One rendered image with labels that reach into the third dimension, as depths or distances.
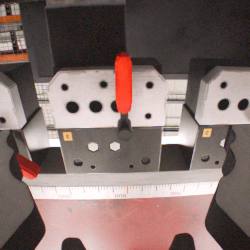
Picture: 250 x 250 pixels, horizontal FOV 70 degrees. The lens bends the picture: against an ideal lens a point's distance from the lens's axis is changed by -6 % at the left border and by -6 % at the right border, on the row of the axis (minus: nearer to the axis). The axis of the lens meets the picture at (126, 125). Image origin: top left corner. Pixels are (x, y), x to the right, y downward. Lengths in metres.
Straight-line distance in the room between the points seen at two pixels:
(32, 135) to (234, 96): 0.30
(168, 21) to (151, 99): 0.58
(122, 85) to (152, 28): 0.60
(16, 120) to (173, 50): 0.65
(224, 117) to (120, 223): 0.28
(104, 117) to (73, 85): 0.06
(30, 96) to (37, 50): 0.53
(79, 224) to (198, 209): 0.24
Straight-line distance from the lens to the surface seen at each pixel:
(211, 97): 0.27
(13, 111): 0.28
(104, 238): 0.47
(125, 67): 0.19
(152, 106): 0.25
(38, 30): 0.83
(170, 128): 5.09
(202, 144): 0.30
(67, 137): 0.28
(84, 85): 0.24
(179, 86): 4.68
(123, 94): 0.20
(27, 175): 0.29
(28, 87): 0.33
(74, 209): 0.39
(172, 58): 0.81
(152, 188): 0.34
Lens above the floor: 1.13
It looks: 29 degrees up
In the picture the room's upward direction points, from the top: 179 degrees clockwise
